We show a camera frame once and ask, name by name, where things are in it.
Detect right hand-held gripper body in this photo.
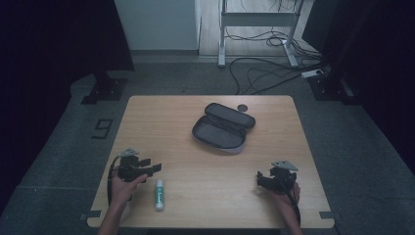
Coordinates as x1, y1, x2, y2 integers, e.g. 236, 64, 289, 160
267, 160, 300, 194

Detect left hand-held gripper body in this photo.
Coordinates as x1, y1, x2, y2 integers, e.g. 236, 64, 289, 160
116, 148, 155, 183

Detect white glue stick green label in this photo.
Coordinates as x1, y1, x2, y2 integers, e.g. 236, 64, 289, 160
154, 178, 165, 212

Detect dark grey pencil case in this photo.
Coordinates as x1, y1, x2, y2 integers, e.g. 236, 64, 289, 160
191, 102, 256, 156

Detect person's left hand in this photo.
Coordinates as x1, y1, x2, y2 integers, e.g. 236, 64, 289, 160
110, 169, 150, 208

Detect person's right hand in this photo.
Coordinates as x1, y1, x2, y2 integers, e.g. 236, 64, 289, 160
269, 181, 301, 212

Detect black stand base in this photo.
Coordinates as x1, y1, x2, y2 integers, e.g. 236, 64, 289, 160
307, 65, 360, 106
80, 70, 128, 106

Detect white power strip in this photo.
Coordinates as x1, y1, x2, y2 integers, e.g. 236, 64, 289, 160
300, 69, 325, 79

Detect dark curtain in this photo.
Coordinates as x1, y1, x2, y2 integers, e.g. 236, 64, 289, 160
0, 0, 135, 210
301, 0, 415, 175

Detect left hand-held gripper black cable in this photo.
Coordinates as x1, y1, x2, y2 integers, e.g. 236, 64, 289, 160
107, 155, 122, 205

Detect hand-held gripper black cable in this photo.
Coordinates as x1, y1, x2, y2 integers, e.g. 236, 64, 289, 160
281, 179, 301, 227
107, 155, 122, 205

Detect right hand-held gripper black cable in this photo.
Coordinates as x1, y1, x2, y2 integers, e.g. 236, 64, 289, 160
281, 179, 301, 227

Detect black floor cables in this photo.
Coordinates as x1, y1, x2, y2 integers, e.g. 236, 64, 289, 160
224, 0, 327, 96

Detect white metal desk frame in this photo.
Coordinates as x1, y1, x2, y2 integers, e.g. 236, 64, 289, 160
217, 0, 308, 69

